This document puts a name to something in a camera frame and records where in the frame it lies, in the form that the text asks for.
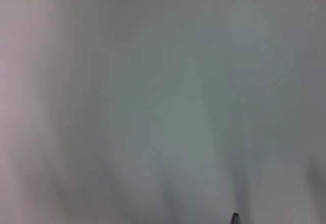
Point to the silver ballpoint pen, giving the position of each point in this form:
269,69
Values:
234,219

